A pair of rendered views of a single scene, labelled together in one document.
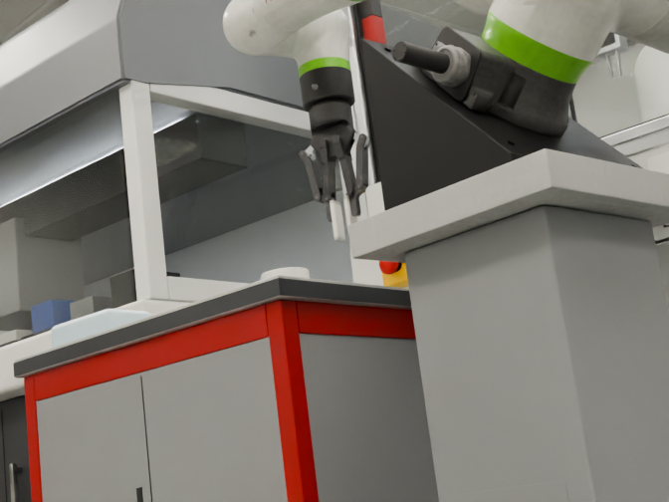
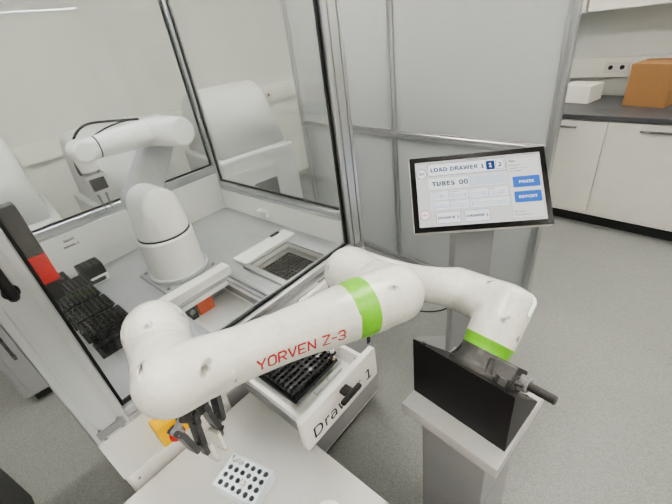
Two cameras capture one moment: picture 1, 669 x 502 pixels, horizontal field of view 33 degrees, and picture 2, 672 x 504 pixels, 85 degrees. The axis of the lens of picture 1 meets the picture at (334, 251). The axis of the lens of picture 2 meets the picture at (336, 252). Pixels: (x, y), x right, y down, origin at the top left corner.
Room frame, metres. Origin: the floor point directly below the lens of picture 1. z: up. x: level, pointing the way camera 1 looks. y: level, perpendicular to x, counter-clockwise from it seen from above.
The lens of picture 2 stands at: (1.51, 0.45, 1.69)
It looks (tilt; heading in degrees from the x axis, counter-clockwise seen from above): 31 degrees down; 275
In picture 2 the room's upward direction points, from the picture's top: 8 degrees counter-clockwise
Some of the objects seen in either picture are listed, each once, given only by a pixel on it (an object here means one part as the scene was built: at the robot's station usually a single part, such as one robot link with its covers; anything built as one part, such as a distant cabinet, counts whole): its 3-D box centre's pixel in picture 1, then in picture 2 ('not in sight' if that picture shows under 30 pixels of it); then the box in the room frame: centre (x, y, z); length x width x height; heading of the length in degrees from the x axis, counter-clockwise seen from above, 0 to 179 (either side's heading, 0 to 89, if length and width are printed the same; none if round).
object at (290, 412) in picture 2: not in sight; (288, 361); (1.76, -0.31, 0.86); 0.40 x 0.26 x 0.06; 140
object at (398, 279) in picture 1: (401, 265); (170, 425); (2.05, -0.12, 0.88); 0.07 x 0.05 x 0.07; 50
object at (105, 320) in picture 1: (102, 331); not in sight; (1.82, 0.39, 0.78); 0.15 x 0.10 x 0.04; 52
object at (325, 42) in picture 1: (317, 39); (160, 340); (1.88, -0.02, 1.26); 0.13 x 0.11 x 0.14; 123
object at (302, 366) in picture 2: not in sight; (290, 362); (1.75, -0.30, 0.87); 0.22 x 0.18 x 0.06; 140
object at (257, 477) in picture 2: not in sight; (244, 481); (1.85, -0.02, 0.78); 0.12 x 0.08 x 0.04; 154
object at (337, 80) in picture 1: (329, 93); not in sight; (1.88, -0.02, 1.16); 0.12 x 0.09 x 0.06; 154
